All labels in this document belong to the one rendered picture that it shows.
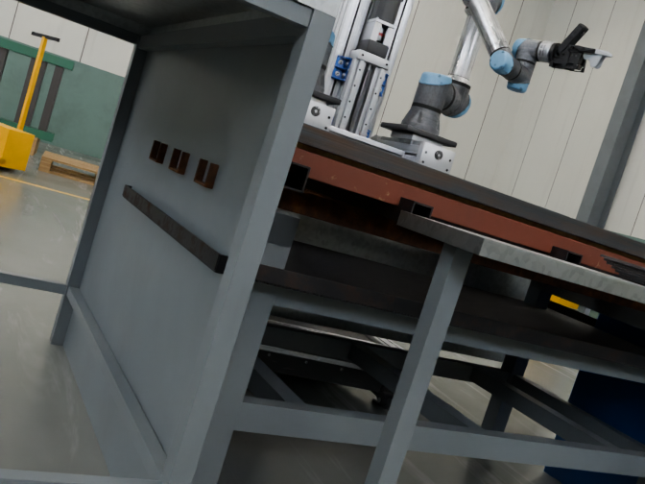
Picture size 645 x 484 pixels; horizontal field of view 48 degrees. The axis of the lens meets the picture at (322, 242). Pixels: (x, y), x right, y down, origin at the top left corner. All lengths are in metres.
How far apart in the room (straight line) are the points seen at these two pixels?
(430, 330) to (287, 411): 0.37
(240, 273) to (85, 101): 10.62
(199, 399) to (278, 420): 0.34
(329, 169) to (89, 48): 10.45
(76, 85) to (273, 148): 10.62
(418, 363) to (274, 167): 0.46
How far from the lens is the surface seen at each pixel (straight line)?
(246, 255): 1.18
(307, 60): 1.19
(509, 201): 1.68
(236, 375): 1.46
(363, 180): 1.46
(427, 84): 2.80
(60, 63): 9.17
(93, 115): 11.76
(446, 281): 1.35
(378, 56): 2.80
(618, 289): 1.48
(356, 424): 1.64
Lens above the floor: 0.76
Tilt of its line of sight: 5 degrees down
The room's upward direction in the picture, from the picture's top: 18 degrees clockwise
